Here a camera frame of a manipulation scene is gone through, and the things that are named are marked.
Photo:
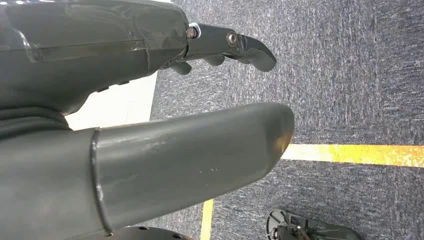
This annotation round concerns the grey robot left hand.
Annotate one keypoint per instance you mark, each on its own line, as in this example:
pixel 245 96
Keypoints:
pixel 99 63

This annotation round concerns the white panel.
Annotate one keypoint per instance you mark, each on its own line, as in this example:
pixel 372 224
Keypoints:
pixel 119 102

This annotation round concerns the ribbed grey left arm sleeve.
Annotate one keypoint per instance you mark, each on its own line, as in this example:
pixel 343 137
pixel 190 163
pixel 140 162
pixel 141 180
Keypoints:
pixel 30 122

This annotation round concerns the yellow floor tape strip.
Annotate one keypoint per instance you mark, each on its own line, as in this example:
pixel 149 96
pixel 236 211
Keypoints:
pixel 207 220
pixel 357 155

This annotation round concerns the black round base plate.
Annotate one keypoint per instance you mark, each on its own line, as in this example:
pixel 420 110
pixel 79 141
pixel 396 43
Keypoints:
pixel 149 233

